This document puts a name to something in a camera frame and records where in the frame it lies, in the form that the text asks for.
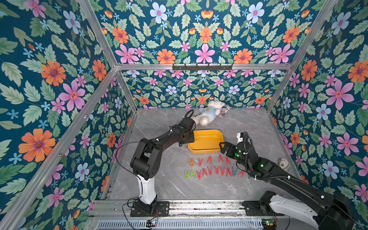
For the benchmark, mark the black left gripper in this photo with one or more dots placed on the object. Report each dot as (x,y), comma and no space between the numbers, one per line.
(192,139)

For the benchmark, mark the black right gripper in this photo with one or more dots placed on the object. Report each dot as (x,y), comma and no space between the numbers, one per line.
(230,148)

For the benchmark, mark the red clothespin placed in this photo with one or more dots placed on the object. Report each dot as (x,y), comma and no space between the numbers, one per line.
(242,173)
(210,171)
(228,172)
(199,174)
(217,169)
(204,173)
(222,170)

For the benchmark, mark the yellow plastic storage box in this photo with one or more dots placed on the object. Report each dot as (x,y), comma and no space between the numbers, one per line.
(206,141)

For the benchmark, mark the teal clothespin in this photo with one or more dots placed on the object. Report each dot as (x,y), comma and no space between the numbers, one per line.
(234,171)

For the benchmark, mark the orange clothespin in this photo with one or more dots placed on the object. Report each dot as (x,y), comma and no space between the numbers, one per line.
(191,162)

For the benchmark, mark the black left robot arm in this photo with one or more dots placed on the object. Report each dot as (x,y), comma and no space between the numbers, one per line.
(147,157)

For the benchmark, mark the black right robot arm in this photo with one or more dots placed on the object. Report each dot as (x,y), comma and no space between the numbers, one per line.
(315,207)

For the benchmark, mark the white plush teddy bear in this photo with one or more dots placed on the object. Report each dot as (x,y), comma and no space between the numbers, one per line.
(208,114)

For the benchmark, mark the flag print pouch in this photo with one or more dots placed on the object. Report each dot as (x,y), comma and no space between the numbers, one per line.
(284,164)

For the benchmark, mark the white vent grille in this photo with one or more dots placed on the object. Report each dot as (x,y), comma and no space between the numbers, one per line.
(181,224)

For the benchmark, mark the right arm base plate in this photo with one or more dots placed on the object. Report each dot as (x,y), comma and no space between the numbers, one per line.
(254,208)

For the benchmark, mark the black hook rail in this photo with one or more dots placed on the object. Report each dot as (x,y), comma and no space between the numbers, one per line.
(202,67)

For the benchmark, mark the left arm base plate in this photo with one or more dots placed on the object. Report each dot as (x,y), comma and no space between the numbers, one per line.
(156,209)

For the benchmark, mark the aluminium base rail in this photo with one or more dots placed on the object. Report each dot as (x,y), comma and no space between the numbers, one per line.
(122,208)

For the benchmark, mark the aluminium corner post left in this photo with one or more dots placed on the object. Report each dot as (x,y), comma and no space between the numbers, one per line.
(101,39)

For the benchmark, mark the aluminium corner post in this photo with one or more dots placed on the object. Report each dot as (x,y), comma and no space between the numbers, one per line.
(101,39)
(319,21)

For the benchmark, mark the aluminium corner post right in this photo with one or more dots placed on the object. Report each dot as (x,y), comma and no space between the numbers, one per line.
(319,21)

